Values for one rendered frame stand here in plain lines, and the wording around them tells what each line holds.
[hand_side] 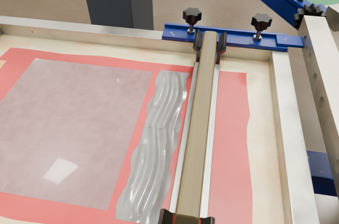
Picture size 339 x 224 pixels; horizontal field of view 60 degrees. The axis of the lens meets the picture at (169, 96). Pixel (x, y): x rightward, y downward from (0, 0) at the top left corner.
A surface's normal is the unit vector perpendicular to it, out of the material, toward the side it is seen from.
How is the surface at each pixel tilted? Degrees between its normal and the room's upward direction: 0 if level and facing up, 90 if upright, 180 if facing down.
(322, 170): 0
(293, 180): 0
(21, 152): 0
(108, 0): 90
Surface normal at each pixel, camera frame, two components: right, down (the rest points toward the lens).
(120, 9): -0.36, 0.66
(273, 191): 0.00, -0.70
